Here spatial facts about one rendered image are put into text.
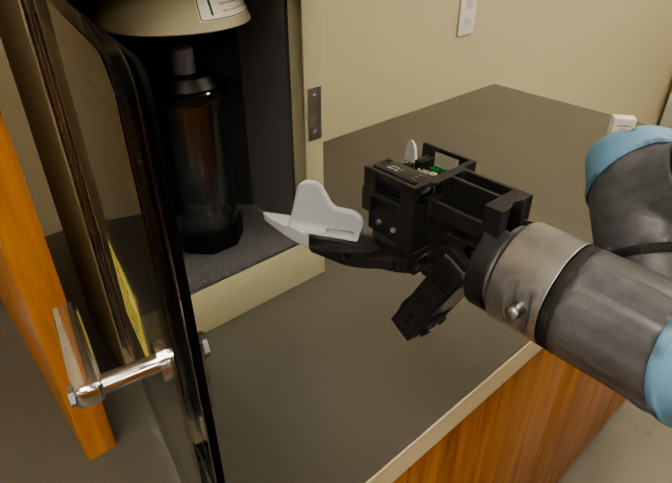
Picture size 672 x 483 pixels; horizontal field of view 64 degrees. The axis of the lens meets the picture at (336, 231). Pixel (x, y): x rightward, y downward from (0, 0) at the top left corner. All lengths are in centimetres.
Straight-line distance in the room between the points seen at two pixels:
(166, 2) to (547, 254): 44
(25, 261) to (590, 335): 41
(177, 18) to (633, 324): 49
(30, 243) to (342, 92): 98
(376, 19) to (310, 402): 97
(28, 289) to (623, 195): 48
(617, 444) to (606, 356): 164
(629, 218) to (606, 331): 14
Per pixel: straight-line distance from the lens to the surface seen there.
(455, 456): 86
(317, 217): 44
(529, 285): 35
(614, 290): 34
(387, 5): 140
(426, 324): 46
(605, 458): 193
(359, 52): 135
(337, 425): 63
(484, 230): 37
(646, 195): 46
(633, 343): 34
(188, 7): 61
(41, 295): 51
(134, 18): 62
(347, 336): 73
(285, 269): 78
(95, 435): 64
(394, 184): 40
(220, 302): 74
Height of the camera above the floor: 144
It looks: 32 degrees down
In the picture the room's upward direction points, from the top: straight up
